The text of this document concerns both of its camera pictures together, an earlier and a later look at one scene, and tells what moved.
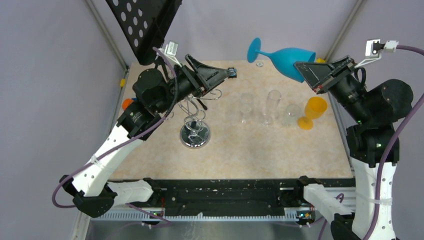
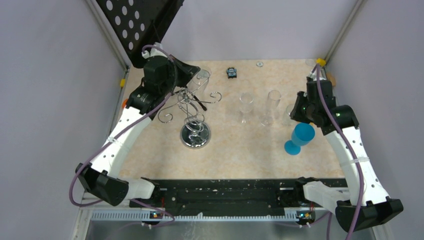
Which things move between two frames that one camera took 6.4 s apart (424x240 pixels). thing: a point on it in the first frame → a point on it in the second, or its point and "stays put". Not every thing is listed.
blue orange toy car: [127, 102] stays put
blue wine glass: [283, 59] → [302, 134]
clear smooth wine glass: [246, 102] stays put
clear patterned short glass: [292, 112] stays put
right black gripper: [314, 72] → [295, 113]
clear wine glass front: [274, 97] stays put
